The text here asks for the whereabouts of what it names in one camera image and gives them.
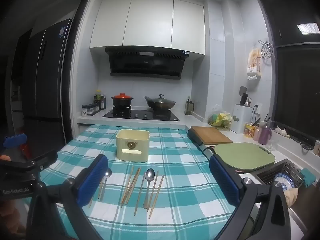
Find black wok with glass lid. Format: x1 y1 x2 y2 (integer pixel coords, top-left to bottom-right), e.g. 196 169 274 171
144 94 176 111

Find white wall cabinet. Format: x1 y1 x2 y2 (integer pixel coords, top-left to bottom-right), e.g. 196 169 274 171
89 0 206 55

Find hanging yellow printed bag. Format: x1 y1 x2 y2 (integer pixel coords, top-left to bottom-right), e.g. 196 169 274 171
246 46 263 81

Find large steel spoon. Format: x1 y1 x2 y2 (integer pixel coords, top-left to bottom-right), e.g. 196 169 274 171
142 168 156 209

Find teal dish cloth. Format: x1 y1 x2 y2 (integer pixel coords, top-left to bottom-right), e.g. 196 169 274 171
301 168 317 187

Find wire steamer rack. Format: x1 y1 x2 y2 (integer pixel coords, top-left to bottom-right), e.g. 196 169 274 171
259 40 275 65

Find purple cup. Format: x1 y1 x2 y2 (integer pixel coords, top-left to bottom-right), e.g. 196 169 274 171
258 126 272 145

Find spice bottles group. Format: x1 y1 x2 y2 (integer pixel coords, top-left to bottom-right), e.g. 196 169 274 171
82 103 101 117

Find yellow printed cup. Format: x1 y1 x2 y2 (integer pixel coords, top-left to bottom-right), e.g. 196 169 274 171
244 122 256 138

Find small steel spoon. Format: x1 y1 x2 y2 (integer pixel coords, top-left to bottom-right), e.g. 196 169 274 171
100 167 112 202

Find cream utensil holder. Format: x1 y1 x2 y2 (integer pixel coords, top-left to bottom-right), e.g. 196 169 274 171
116 129 150 160

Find wall outlet with plug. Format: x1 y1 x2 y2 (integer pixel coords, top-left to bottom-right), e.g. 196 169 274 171
252 103 262 123

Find teal checked tablecloth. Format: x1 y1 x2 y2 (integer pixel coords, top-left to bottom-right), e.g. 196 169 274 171
26 124 241 240

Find green cutting board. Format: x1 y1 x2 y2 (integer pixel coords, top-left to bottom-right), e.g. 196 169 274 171
214 142 275 171

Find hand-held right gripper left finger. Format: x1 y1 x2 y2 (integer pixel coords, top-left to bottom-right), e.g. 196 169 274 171
25 154 109 240

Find black handled utensils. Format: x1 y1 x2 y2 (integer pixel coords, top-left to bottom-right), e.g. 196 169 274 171
252 114 272 128

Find wooden cutting board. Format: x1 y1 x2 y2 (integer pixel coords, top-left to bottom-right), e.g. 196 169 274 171
190 126 233 145

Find dark window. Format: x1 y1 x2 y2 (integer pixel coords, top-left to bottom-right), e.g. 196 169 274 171
256 0 320 147

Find white knife holder box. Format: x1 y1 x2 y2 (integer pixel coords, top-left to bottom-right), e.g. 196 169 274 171
233 104 252 134

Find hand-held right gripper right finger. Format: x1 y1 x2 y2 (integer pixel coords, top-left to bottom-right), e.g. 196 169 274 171
209 154 290 240

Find plastic bag of sponges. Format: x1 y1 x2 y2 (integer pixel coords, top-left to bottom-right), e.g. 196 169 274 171
208 107 233 132

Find person's left hand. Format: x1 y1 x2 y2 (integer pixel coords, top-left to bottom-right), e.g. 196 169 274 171
0 201 24 233

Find clear drinking glass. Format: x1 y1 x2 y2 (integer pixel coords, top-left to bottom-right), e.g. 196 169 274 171
265 139 278 152

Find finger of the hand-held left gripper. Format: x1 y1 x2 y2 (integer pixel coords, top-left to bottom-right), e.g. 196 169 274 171
3 134 28 155
24 150 58 173

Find stainless steel sink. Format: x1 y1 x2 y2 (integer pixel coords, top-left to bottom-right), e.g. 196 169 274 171
255 159 316 233

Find blue white patterned plate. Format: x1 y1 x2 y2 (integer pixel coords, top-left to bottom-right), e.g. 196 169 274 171
274 174 294 193

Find dark refrigerator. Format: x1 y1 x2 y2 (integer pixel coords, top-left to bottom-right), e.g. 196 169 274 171
11 17 73 145

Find dark tinted water pitcher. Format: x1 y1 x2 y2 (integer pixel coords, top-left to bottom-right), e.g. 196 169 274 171
184 99 195 115

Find black gas hob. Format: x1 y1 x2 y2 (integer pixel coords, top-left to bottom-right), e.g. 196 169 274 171
102 107 180 122

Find red lidded clay pot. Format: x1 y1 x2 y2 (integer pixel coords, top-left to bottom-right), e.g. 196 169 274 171
111 93 134 108

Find black range hood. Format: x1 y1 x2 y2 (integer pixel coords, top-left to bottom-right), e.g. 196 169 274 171
105 46 189 81

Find black scissors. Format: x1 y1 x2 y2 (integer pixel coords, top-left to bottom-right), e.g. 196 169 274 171
287 135 313 151

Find beige sponge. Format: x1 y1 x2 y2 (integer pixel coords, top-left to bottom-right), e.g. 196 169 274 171
285 187 299 207

